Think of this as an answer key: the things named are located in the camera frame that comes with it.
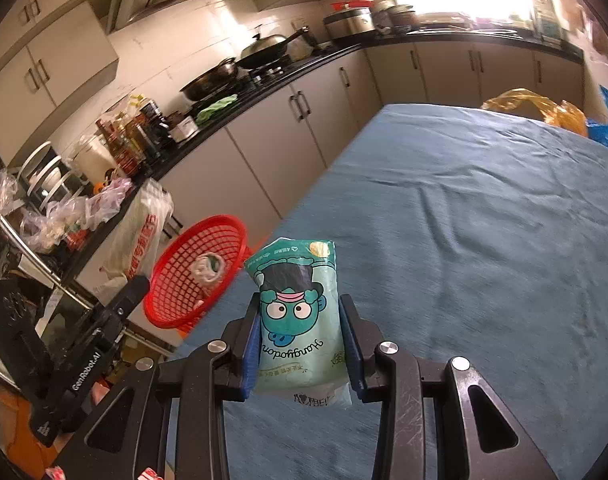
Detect small white box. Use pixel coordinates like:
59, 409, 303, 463
171, 116, 201, 141

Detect large wall cabinet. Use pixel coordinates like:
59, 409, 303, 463
0, 0, 120, 161

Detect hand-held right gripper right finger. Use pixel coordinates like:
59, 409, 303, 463
338, 294, 560, 480

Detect grey base cabinets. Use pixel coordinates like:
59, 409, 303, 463
74, 40, 585, 311

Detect green cloth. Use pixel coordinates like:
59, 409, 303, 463
196, 94, 240, 123

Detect red plastic basket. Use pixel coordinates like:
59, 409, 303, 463
144, 215, 250, 332

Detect pile of clear plastic bags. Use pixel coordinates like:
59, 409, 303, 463
0, 167, 137, 256

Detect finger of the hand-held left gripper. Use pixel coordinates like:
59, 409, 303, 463
103, 275, 151, 330

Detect lidded wok with handle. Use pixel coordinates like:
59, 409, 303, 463
239, 26, 311, 71

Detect silver cooker pot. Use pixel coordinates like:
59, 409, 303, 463
323, 6, 377, 43

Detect row of condiment bottles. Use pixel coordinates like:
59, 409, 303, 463
95, 94, 171, 173

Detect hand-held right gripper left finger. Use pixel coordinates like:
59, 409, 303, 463
51, 305, 262, 480

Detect blue tablecloth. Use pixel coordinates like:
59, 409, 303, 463
166, 102, 608, 480

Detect teal tissue packet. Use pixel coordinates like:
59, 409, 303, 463
243, 236, 353, 409

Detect yellow plastic bag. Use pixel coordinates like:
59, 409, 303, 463
480, 88, 588, 137

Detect small steel pot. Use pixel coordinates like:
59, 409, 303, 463
374, 2, 417, 33

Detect black kitchen countertop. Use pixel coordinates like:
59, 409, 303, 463
149, 30, 585, 181

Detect metal shelf rack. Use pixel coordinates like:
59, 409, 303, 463
0, 210, 105, 321

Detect white dish rack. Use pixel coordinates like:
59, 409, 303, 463
16, 141, 82, 208

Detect gas stove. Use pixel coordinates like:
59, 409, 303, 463
189, 55, 295, 111

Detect beige plastic bag red print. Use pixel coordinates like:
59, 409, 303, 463
95, 179, 176, 302

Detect black wok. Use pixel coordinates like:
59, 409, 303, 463
179, 57, 239, 102

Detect white green container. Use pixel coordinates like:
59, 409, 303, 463
534, 0, 570, 43

